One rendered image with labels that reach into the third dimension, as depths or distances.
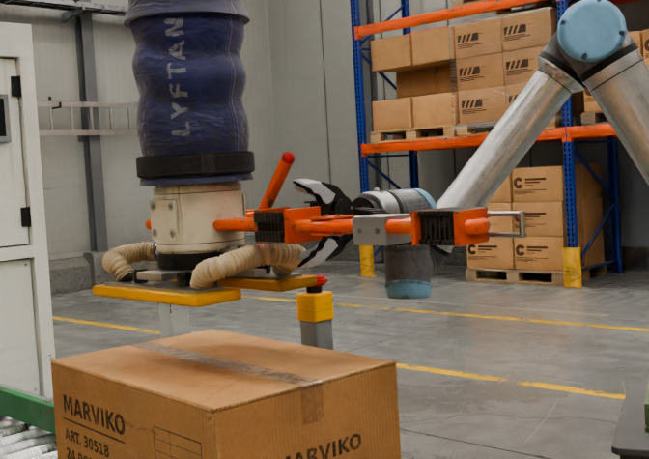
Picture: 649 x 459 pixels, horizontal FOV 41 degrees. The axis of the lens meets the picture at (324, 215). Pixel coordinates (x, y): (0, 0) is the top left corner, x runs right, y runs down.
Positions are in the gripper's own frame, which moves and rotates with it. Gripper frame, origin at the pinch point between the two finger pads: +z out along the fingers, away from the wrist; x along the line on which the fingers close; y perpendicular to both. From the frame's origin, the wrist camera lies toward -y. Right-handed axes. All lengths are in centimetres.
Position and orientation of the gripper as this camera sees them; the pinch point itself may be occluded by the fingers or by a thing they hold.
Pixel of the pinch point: (297, 224)
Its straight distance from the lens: 150.6
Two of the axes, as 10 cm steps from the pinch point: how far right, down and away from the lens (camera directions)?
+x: -0.6, -10.0, -0.5
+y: -7.1, 0.0, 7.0
